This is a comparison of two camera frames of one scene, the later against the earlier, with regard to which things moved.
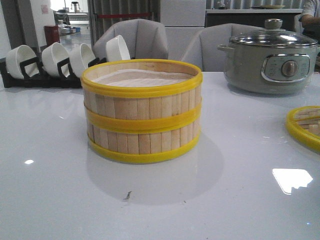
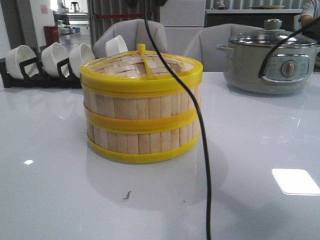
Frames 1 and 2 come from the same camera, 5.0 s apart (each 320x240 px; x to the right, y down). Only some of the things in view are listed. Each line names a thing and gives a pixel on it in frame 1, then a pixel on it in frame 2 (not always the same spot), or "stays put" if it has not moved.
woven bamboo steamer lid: (303, 124) → (141, 71)
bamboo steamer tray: (142, 96) stays put
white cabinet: (182, 19) stays put
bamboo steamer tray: (142, 147) stays put
